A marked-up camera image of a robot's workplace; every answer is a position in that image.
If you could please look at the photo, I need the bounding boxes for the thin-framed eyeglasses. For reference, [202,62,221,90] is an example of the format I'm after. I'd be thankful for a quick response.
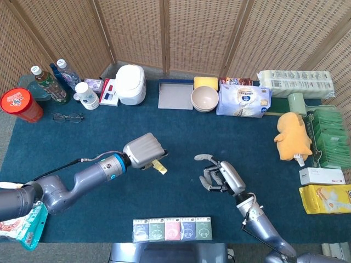
[52,112,85,124]

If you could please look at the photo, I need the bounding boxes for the wicker folding screen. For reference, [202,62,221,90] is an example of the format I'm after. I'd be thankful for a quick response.
[0,0,351,181]

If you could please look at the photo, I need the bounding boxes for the small white box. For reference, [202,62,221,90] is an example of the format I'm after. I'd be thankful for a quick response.
[298,167,346,186]

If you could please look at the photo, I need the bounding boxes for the dark green tissue packet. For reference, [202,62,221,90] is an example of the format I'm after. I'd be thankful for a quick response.
[149,218,166,242]

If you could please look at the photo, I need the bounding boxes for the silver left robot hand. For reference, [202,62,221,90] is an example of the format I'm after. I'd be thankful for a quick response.
[122,132,168,169]

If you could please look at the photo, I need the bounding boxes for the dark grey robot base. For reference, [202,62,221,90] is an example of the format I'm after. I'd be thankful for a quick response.
[109,242,229,263]

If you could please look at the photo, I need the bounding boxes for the red snack canister orange lid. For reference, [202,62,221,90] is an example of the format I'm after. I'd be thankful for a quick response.
[0,87,44,123]

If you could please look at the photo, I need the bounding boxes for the sage green tissue packet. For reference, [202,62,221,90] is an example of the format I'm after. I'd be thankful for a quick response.
[195,216,213,241]

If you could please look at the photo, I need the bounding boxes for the teal and red snack bag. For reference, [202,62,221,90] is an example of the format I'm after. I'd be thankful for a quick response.
[0,201,49,251]

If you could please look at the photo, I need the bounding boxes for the red and white box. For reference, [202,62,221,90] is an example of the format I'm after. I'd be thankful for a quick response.
[99,78,120,107]

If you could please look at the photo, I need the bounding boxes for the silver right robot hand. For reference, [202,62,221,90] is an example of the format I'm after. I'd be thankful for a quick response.
[194,153,247,197]

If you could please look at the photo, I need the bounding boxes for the white rice cooker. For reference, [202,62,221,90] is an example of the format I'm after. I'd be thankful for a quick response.
[114,64,147,106]

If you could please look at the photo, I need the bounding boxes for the yellow plush toy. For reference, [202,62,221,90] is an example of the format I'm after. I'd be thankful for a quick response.
[274,112,313,167]

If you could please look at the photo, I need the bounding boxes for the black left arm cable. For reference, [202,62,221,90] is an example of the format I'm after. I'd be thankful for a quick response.
[32,153,126,182]

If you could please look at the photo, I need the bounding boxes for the pale blue tissue packet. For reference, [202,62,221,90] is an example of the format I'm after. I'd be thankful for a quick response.
[133,218,150,243]

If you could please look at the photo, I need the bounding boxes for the pale green tissue pack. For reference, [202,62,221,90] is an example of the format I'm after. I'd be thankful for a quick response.
[256,70,336,100]

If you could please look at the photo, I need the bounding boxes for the blue and grey tray box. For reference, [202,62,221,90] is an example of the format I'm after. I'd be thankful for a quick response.
[157,79,194,111]

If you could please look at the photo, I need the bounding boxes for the pink tissue packet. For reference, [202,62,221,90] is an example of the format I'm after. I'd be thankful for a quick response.
[164,218,182,242]

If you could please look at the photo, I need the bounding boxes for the yellow snack bag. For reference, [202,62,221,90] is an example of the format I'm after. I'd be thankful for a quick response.
[298,184,351,215]

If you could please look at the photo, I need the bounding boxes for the blue tablecloth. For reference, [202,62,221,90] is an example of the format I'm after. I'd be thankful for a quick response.
[0,79,351,244]

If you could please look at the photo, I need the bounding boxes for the dark blue bottle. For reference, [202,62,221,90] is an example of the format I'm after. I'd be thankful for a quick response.
[49,63,72,95]

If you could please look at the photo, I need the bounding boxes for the light green mug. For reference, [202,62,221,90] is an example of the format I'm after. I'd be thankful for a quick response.
[287,92,307,118]

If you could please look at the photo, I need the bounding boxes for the white pill jar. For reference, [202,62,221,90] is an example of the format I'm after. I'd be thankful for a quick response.
[74,82,100,111]

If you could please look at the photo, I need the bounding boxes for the green sachet box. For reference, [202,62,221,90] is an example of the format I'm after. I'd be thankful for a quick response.
[305,105,351,169]

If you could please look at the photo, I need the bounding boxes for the small purple box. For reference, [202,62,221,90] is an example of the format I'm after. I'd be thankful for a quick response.
[83,78,105,94]

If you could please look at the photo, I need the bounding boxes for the light blue white bag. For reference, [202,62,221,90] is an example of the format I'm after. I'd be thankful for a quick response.
[216,84,273,119]

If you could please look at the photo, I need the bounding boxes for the clear water bottle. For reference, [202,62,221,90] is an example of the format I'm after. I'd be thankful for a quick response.
[56,58,82,92]

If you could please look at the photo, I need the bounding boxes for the red brown snack bag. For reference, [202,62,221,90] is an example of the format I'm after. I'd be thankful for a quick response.
[219,76,253,87]

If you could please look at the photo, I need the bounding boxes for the green tea bottle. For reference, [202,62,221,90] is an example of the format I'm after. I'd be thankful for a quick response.
[30,65,71,105]

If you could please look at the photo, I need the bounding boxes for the yellow sponge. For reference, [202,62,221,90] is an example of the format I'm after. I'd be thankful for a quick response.
[194,76,219,91]

